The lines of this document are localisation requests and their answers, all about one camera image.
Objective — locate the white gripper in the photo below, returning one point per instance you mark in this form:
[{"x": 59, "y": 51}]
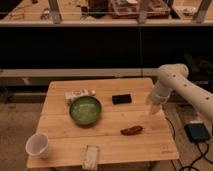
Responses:
[{"x": 158, "y": 95}]

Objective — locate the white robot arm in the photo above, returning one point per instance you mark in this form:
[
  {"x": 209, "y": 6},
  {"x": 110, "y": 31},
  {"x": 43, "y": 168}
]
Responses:
[{"x": 173, "y": 77}]

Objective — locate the white sponge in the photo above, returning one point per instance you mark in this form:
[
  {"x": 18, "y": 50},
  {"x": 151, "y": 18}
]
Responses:
[{"x": 91, "y": 157}]

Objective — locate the black rectangular block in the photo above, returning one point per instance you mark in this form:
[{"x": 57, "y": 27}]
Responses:
[{"x": 121, "y": 99}]

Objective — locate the wooden table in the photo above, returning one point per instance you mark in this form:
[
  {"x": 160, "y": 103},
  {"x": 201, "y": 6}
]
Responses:
[{"x": 69, "y": 141}]

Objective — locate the green bowl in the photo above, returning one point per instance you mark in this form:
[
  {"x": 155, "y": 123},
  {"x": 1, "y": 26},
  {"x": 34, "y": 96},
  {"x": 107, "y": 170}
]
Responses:
[{"x": 85, "y": 110}]

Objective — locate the white tube package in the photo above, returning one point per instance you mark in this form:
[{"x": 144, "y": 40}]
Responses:
[{"x": 71, "y": 96}]

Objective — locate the metal shelf rack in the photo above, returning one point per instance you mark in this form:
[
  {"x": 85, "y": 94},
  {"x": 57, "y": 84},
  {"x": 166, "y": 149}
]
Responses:
[{"x": 106, "y": 13}]

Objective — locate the white paper cup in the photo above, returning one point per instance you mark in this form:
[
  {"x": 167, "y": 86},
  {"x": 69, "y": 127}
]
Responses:
[{"x": 37, "y": 145}]

